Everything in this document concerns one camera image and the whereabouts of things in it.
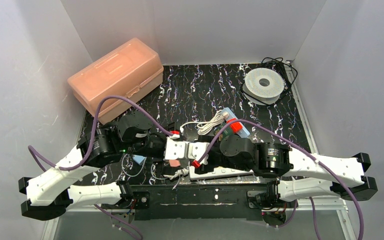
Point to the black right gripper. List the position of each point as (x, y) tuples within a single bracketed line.
[(208, 149)]

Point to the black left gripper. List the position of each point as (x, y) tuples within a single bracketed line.
[(160, 145)]

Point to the light blue charger plug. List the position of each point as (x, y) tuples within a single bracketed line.
[(139, 159)]

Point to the pink charger plug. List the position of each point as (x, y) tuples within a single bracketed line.
[(174, 163)]

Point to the large white power strip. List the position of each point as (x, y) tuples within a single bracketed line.
[(218, 172)]

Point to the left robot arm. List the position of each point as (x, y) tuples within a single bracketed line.
[(52, 193)]

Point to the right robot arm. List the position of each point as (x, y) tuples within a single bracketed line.
[(293, 173)]

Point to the red cube plug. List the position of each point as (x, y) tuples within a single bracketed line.
[(236, 127)]

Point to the light blue power strip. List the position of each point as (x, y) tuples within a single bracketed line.
[(229, 116)]

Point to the dark green cube adapter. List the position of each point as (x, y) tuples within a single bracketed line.
[(225, 133)]

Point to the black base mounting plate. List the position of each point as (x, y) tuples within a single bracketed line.
[(193, 201)]

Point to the white LED strip reel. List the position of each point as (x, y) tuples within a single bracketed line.
[(263, 86)]

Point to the pink translucent storage box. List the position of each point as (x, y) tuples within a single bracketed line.
[(132, 70)]

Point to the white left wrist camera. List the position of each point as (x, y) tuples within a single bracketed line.
[(176, 149)]

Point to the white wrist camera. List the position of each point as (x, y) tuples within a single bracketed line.
[(176, 149), (195, 150)]

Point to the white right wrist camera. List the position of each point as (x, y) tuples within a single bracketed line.
[(195, 150)]

